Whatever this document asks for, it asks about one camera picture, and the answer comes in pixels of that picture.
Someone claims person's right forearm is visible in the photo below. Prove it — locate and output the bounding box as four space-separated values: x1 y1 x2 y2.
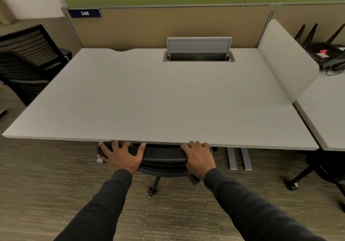
203 167 328 241

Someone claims beige cubicle partition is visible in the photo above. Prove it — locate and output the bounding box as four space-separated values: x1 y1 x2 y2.
61 3 345 51

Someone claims person's left forearm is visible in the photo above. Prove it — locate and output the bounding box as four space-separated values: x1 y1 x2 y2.
54 169 133 241

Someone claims black router with antennas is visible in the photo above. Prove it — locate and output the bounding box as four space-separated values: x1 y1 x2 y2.
294 23 345 70

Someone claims person's right hand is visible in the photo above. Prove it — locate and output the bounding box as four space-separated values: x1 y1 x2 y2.
180 141 217 180

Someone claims black office chair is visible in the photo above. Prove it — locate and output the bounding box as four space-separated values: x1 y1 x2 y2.
97 141 213 197

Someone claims blue number sign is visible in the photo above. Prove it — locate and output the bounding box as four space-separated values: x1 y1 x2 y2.
68 8 102 18

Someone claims grey cable hatch frame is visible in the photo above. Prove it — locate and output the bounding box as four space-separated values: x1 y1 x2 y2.
162 50 236 62

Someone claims person's left hand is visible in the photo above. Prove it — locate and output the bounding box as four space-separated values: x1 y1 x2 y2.
98 141 146 175

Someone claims white desk divider screen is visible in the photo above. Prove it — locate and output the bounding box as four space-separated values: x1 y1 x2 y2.
257 19 320 104

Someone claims black power adapter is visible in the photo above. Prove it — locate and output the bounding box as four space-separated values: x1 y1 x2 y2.
331 60 345 72

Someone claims black mesh back chair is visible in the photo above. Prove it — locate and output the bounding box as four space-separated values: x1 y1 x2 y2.
0 24 73 106

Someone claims grey cable hatch lid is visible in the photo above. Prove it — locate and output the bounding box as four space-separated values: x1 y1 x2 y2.
166 37 233 54

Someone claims black chair wheeled base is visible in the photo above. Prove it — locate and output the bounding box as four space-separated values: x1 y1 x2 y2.
285 149 345 213

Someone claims grey desk foot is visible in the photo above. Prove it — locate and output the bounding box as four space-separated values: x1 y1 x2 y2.
227 147 238 171
241 148 253 171

